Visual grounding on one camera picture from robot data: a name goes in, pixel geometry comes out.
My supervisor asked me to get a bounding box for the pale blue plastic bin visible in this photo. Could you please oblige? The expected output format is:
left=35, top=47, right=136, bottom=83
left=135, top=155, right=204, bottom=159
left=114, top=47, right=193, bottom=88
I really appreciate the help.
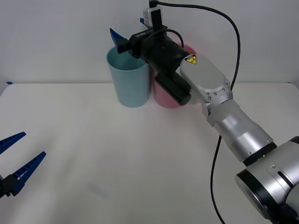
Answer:
left=106, top=46, right=150, bottom=108

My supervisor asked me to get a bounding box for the pink plastic bin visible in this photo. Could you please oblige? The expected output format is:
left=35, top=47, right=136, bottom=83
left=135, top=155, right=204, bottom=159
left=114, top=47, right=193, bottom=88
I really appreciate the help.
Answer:
left=153, top=42, right=197, bottom=109

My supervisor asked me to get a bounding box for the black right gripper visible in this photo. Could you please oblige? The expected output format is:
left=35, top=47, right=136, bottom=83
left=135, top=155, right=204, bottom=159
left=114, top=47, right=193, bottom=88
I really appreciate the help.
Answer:
left=109, top=18, right=169, bottom=60

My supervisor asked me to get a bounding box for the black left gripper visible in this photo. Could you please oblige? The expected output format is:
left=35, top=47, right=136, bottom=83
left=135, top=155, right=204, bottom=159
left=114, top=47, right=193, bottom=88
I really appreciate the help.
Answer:
left=0, top=132, right=47, bottom=199

